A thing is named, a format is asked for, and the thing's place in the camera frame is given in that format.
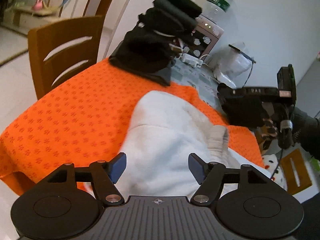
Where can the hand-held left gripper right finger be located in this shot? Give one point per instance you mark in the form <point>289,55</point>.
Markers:
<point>195,166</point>

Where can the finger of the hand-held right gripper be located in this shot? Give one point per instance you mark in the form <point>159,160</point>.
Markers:
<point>237,92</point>

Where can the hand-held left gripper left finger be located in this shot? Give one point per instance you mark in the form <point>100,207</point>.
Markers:
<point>120,165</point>

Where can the cream fleece pants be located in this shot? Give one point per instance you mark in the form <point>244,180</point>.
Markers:
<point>170,135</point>

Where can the person's right forearm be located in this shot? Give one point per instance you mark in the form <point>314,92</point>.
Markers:
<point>307,130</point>

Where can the stack of folded dark clothes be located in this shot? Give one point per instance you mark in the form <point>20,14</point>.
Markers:
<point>170,15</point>

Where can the person's right hand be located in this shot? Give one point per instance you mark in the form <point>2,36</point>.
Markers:
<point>270,130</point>

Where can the white box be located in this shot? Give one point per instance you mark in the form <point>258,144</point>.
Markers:
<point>226,80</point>

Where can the white plastic bag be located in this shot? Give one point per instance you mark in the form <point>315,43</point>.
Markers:
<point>235,65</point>

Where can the flat dark panel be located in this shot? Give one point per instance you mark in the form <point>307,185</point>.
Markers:
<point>242,53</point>

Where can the white power strip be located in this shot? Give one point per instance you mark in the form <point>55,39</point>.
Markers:
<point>191,59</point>

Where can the orange patterned mat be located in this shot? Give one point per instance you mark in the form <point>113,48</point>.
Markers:
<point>75,120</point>

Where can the pink water dispenser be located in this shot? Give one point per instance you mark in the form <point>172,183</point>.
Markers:
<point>207,35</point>

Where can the spotted plush toy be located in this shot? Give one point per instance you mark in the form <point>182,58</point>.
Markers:
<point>272,165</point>

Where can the dark grey folded pants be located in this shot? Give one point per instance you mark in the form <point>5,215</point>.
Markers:
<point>160,77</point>

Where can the clear water bottle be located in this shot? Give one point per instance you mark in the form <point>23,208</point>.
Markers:
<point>218,2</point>

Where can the pink toy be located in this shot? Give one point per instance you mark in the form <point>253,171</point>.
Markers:
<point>38,3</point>

